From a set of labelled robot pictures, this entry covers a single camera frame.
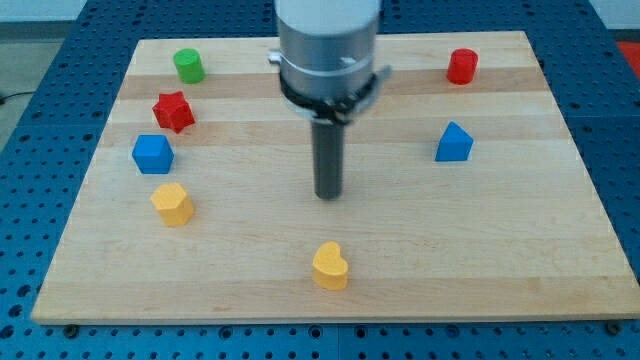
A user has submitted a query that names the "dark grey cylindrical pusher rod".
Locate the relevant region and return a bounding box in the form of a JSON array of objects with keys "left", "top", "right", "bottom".
[{"left": 311, "top": 123, "right": 344, "bottom": 200}]

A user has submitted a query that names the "red star block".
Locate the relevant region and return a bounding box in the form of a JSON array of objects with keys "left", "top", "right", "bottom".
[{"left": 152, "top": 91, "right": 195, "bottom": 133}]

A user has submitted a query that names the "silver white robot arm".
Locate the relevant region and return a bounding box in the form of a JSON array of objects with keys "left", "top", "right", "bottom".
[{"left": 269, "top": 0, "right": 390, "bottom": 200}]

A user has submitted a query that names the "blue triangular prism block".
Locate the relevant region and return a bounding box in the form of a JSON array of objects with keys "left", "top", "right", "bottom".
[{"left": 435, "top": 122, "right": 474, "bottom": 162}]

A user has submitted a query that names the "yellow heart block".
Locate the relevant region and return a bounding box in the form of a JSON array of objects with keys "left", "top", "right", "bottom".
[{"left": 312, "top": 241, "right": 349, "bottom": 291}]

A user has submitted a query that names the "light wooden board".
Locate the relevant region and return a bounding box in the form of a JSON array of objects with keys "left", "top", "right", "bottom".
[{"left": 32, "top": 31, "right": 639, "bottom": 325}]

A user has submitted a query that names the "red cylinder block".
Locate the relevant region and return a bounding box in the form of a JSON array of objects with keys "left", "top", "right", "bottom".
[{"left": 446, "top": 48, "right": 479, "bottom": 85}]

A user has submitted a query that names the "green cylinder block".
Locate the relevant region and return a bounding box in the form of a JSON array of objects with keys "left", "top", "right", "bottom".
[{"left": 173, "top": 48, "right": 205, "bottom": 84}]

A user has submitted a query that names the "yellow hexagon block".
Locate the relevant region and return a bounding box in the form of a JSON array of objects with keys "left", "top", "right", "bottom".
[{"left": 150, "top": 183, "right": 195, "bottom": 227}]

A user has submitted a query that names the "blue cube block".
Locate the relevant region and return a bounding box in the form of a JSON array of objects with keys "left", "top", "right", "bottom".
[{"left": 132, "top": 134, "right": 174, "bottom": 174}]

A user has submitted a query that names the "black cable on floor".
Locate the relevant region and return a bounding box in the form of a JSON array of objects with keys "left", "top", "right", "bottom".
[{"left": 0, "top": 90, "right": 34, "bottom": 106}]

